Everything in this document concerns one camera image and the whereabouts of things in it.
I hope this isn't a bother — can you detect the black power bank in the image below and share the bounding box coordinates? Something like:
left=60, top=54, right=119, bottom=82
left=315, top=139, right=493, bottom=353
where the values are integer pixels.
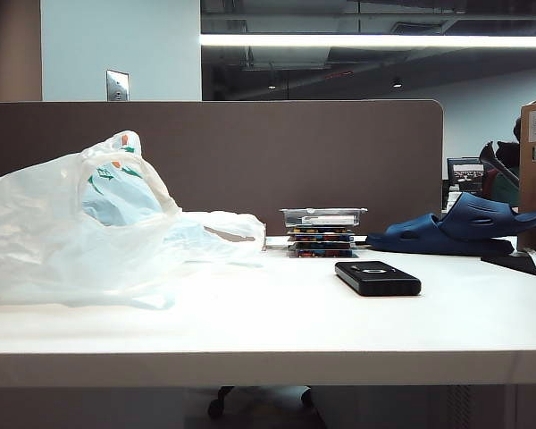
left=334, top=260, right=423, bottom=298

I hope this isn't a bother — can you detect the white plastic shopping bag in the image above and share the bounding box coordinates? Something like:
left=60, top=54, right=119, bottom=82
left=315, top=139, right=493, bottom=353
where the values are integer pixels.
left=0, top=130, right=267, bottom=310

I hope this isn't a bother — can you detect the clear plastic flat box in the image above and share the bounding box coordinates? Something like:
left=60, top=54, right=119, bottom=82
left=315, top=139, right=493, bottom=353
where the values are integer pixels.
left=279, top=206, right=369, bottom=228

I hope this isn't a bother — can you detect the colourful flat card box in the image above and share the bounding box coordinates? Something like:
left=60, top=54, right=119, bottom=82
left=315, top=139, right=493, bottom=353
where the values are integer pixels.
left=288, top=242, right=356, bottom=259
left=287, top=226, right=356, bottom=236
left=290, top=234, right=356, bottom=244

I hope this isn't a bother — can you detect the brown desk partition panel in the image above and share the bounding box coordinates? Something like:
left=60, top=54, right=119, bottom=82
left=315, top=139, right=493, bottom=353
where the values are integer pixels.
left=0, top=98, right=444, bottom=238

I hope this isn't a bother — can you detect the navy blue rubber slipper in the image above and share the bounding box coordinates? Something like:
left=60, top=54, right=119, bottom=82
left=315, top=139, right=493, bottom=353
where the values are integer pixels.
left=365, top=213, right=515, bottom=257
left=437, top=191, right=536, bottom=242

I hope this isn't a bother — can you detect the long ceiling light strip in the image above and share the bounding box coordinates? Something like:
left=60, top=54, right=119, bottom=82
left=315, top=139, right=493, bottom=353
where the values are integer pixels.
left=199, top=33, right=536, bottom=49

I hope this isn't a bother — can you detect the black background monitor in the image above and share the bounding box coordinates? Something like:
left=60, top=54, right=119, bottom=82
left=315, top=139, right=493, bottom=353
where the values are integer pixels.
left=446, top=156, right=495, bottom=194

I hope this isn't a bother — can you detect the seated person in background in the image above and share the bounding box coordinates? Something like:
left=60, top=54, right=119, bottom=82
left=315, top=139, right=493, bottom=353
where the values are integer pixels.
left=479, top=115, right=523, bottom=209

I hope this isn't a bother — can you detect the black table mat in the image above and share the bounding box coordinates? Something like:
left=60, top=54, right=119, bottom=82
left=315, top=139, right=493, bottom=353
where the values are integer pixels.
left=481, top=249, right=536, bottom=282

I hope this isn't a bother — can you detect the metal wall switch plate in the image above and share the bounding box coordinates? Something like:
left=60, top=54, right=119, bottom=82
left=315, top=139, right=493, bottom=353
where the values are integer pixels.
left=105, top=69, right=131, bottom=102

